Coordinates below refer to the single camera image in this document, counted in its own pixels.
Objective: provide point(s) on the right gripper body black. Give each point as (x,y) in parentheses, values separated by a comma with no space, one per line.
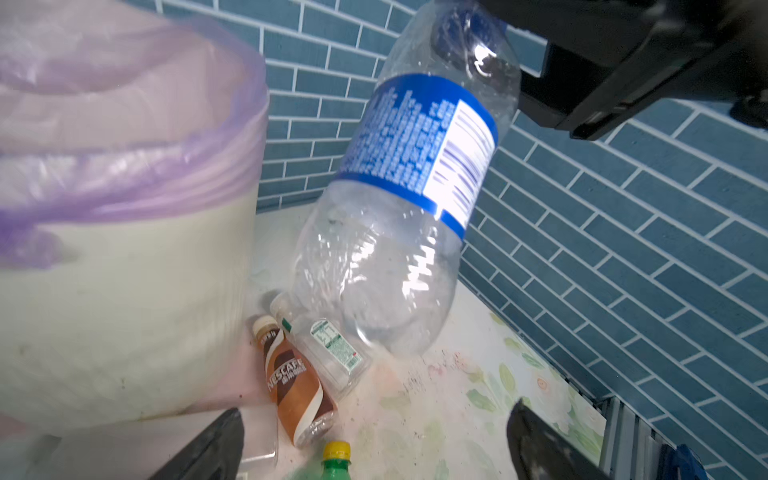
(607,61)

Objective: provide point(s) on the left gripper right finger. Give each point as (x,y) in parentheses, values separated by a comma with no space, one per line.
(538,452)

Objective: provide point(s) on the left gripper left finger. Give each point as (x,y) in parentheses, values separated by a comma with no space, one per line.
(215,453)

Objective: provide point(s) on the green plastic bottle yellow cap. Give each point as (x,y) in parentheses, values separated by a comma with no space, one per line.
(336,462)

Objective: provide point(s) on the clear bottle blue label blue cap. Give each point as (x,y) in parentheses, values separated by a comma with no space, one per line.
(381,249)

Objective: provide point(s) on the white ribbed trash bin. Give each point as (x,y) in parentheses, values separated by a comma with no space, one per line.
(139,319)

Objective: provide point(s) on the purple plastic bin liner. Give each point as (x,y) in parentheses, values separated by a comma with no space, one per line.
(111,113)

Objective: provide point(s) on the frosted clear square bottle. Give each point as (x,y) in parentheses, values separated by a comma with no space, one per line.
(136,450)

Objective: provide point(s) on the brown coffee bottle upright-lying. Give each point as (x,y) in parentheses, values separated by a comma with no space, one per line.
(304,406)

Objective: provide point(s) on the blue utility knife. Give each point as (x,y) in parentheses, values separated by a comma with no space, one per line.
(679,463)

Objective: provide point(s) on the clear bottle green white label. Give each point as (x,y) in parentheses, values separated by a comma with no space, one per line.
(340,362)

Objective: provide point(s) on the aluminium rail frame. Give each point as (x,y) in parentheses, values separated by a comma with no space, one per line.
(631,448)

